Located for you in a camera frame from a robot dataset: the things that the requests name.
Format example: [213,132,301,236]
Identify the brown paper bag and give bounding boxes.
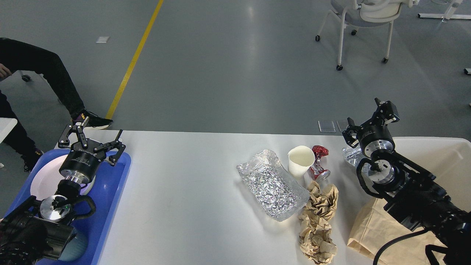
[347,198,444,265]

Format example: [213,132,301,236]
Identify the brown paper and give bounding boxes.
[299,210,337,265]
[303,181,339,221]

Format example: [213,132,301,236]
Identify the person leg black trousers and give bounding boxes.
[0,38,85,156]

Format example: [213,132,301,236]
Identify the dark green mug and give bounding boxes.
[59,228,89,262]

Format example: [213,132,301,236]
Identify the crushed red soda can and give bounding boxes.
[308,145,331,182]

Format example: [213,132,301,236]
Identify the white paper scrap on floor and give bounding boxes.
[96,36,110,44]

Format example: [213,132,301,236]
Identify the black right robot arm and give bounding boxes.
[343,98,471,265]

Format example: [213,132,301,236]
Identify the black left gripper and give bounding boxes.
[58,116,126,184]

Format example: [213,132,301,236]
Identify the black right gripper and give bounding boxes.
[343,98,400,158]

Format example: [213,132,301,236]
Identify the blue plastic tray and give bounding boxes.
[5,149,131,265]

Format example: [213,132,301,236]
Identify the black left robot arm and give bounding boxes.
[1,119,126,265]

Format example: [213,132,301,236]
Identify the white paper cup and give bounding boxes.
[287,145,315,179]

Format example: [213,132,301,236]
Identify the silver foil bag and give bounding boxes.
[236,149,310,222]

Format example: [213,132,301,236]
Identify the person hand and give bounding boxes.
[0,63,12,80]

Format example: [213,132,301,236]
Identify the white stand base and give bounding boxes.
[417,0,471,22]

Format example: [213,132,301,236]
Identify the clear plastic bag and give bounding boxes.
[343,146,371,176]

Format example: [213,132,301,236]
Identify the white plastic bin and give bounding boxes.
[394,137,471,212]

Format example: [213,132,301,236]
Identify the white office chair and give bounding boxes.
[315,0,419,71]

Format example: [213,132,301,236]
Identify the pink plate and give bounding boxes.
[30,154,97,201]

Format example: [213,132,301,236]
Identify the black sneaker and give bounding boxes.
[72,110,113,130]

